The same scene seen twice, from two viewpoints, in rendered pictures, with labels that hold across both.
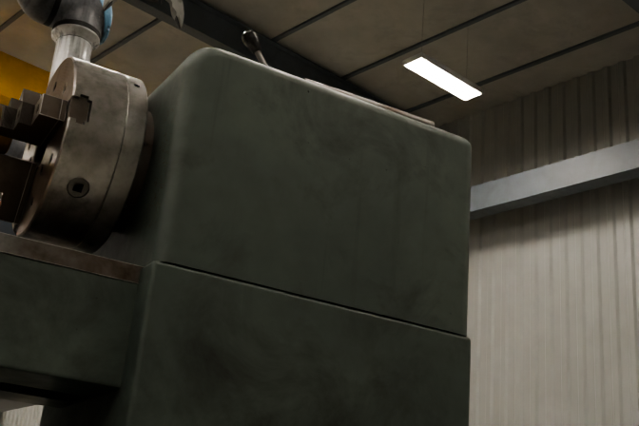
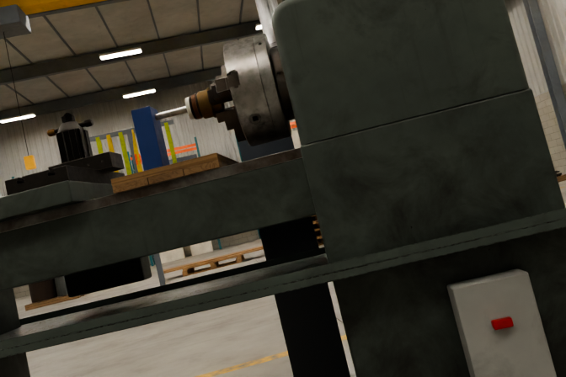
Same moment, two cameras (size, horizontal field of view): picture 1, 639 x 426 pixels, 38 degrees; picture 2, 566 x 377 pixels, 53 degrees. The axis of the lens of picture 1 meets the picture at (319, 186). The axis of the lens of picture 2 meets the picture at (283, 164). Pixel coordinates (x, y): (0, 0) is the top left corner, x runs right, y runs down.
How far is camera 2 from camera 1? 58 cm
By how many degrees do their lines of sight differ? 36
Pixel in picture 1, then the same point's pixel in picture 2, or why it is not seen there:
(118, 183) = (273, 106)
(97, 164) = (256, 103)
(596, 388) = not seen: outside the picture
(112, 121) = (252, 76)
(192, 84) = (279, 33)
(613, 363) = not seen: outside the picture
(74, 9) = not seen: outside the picture
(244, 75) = (307, 7)
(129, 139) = (265, 80)
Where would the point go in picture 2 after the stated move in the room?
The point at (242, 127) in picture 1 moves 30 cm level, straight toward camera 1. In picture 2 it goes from (318, 41) to (260, 19)
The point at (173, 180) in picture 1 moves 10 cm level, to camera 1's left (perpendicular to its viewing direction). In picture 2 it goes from (292, 95) to (262, 107)
